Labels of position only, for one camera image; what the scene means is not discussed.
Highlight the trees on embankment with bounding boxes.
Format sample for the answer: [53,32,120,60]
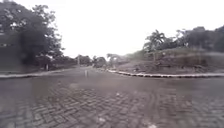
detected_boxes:
[142,25,224,54]

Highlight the plain grey kerb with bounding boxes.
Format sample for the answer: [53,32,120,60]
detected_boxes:
[0,67,88,80]

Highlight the black and white striped kerb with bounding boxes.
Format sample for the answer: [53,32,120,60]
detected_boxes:
[97,68,224,79]

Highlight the earth embankment with bushes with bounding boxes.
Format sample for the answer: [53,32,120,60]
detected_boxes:
[113,47,224,75]

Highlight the grass verge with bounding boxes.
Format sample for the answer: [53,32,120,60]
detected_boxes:
[0,64,78,76]

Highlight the distant row of trees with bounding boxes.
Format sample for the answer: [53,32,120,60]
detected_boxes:
[63,54,108,69]

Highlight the large dark tree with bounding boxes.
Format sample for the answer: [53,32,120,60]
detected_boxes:
[0,0,66,72]

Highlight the grey brick paved road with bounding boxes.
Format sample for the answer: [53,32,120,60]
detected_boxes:
[0,65,224,128]

